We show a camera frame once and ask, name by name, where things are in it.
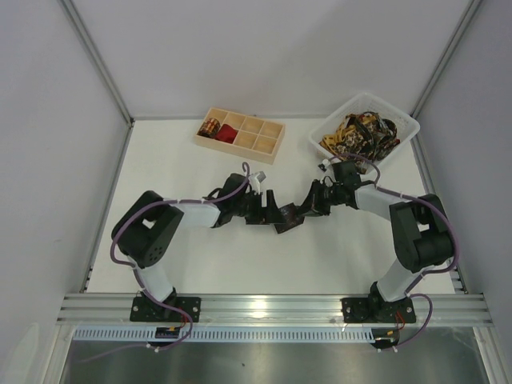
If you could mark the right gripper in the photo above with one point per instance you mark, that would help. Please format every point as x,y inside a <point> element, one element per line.
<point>317,198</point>

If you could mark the rolled red tie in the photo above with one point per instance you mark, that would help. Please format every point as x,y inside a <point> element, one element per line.
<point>226,134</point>

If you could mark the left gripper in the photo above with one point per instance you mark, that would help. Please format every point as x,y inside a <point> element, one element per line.
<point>263,206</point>

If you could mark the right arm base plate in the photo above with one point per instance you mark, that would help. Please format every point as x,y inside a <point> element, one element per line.
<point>370,309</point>

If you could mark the aluminium frame post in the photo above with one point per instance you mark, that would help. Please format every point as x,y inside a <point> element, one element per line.
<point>92,52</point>
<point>457,35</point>

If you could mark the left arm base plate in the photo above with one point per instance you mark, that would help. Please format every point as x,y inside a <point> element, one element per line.
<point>145,310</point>

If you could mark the wooden compartment box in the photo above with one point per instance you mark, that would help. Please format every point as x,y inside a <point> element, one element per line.
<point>258,139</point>

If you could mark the yellow patterned tie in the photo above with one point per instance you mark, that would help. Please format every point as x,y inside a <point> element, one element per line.
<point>351,136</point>

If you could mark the rolled brown patterned tie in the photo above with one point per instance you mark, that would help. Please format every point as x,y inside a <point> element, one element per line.
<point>209,128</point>

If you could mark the white plastic basket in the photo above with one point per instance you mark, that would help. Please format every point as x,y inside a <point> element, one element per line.
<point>406,125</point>

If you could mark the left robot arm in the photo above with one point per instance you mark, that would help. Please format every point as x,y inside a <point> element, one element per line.
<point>142,236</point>

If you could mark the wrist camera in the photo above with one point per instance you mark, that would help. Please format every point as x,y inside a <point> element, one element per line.
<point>324,165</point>
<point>255,180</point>

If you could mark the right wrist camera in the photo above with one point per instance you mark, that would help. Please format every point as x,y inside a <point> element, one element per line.
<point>324,165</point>

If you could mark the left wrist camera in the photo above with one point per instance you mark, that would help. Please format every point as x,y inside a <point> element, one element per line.
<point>255,180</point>

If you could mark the left aluminium frame post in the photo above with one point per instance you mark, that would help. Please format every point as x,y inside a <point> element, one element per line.
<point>92,52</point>

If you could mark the brown blue-flowered tie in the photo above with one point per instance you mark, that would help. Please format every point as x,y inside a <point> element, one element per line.
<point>291,219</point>

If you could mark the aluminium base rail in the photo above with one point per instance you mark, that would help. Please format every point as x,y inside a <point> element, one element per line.
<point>456,310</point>

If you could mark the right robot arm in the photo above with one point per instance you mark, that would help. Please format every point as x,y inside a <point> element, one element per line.
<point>424,240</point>

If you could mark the right aluminium frame post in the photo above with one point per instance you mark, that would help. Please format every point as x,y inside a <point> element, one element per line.
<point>457,35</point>

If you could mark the white slotted cable duct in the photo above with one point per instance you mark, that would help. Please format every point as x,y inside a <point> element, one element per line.
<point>158,334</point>

